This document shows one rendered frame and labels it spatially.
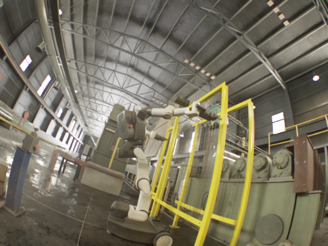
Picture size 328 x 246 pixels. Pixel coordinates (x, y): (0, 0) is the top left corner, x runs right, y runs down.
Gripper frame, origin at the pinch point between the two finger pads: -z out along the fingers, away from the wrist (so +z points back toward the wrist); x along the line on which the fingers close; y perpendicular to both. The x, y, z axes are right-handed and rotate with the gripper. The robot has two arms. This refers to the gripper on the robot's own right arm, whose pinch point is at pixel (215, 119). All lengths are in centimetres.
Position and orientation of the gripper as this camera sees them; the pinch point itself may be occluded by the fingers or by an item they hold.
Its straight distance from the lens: 132.3
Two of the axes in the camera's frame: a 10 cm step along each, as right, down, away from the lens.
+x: 3.9, -2.7, -8.8
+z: -8.8, -3.7, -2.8
